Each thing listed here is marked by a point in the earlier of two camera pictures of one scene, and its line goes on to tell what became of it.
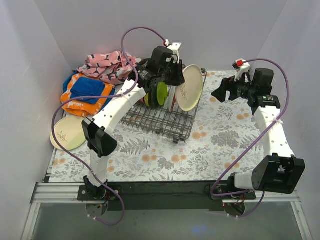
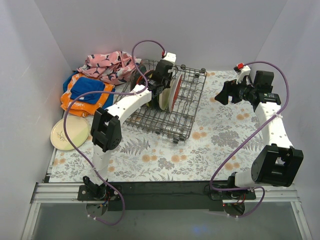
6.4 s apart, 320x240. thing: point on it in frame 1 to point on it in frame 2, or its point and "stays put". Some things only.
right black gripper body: (230, 89) stays put
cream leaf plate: (189, 94) to (164, 98)
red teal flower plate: (172, 98) stays put
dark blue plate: (153, 102) stays put
